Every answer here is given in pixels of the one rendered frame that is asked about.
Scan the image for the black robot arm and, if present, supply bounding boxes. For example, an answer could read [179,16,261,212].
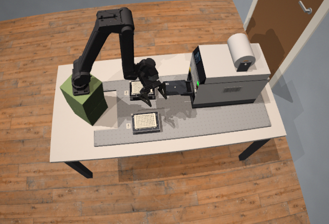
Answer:
[71,7,159,96]

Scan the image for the black rectangular frame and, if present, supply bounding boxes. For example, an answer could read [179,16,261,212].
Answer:
[130,80,155,101]

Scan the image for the white cylinder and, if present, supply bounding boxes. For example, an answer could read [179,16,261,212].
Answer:
[227,33,256,68]

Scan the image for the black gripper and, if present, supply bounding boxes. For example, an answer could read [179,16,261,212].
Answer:
[138,80,167,107]

